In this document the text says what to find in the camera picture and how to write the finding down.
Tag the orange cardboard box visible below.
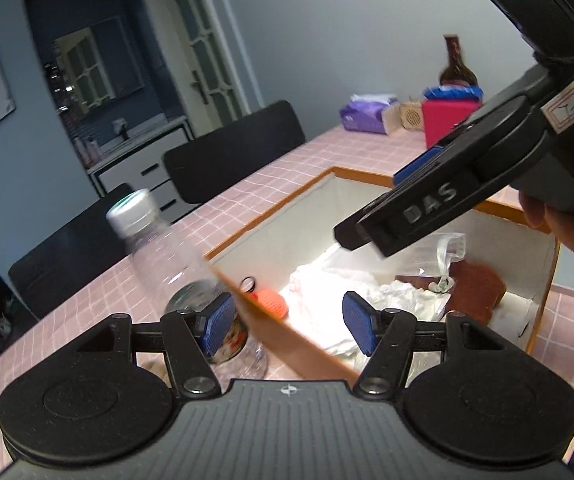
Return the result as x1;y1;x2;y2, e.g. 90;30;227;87
204;166;561;386

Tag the blue packet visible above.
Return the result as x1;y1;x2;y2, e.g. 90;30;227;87
423;85;484;103

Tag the white plastic bag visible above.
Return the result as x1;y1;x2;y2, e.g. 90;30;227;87
281;255;450;356

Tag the small beige speaker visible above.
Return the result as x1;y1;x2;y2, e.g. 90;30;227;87
399;101;426;133

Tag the orange round lid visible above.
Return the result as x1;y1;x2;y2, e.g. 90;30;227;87
256;287;288;319

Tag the black chair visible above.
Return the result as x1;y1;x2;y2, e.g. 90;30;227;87
163;100;308;206
8;182;138;321

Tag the red box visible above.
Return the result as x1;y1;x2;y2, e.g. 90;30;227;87
422;99;482;150

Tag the clear plastic bottle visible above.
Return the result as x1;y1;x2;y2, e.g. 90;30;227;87
107;188;268;381

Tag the brown glass bottle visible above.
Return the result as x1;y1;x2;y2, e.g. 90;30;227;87
439;35;478;88

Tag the purple tissue pack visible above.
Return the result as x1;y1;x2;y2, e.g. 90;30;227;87
339;92;400;135

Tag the white sideboard cabinet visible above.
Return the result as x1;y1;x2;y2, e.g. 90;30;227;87
87;115;192;221

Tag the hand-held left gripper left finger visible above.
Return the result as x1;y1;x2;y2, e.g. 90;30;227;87
74;292;238;398

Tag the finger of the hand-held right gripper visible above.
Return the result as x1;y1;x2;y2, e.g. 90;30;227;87
334;165;485;257
393;122;478;186

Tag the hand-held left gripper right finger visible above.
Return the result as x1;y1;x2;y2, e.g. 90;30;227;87
342;291;510;396

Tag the white panelled door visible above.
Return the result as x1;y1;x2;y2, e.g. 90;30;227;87
164;0;248;138

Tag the rectangular wall mirror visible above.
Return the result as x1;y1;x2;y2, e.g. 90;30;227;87
54;15;144;111

